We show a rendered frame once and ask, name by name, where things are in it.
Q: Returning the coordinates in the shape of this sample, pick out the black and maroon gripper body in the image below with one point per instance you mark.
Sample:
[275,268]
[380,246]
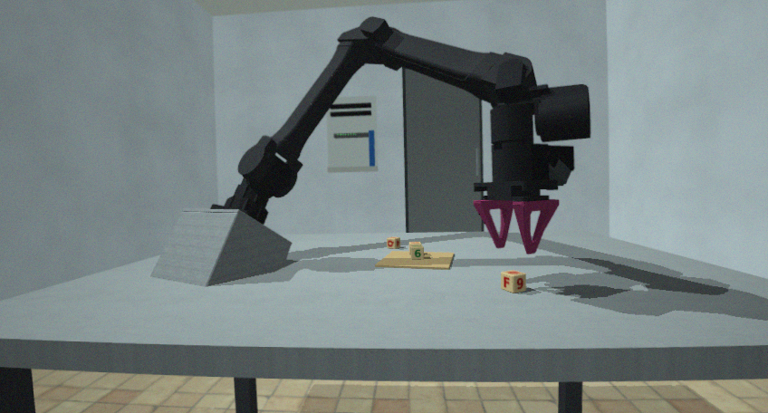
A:
[511,169]

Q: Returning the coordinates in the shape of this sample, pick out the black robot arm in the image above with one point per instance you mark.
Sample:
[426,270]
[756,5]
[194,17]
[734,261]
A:
[560,113]

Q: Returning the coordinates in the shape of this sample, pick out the tan flat mat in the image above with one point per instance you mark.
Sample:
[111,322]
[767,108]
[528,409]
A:
[402,259]

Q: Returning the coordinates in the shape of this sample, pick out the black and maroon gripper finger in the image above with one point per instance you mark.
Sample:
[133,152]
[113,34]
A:
[523,212]
[483,208]

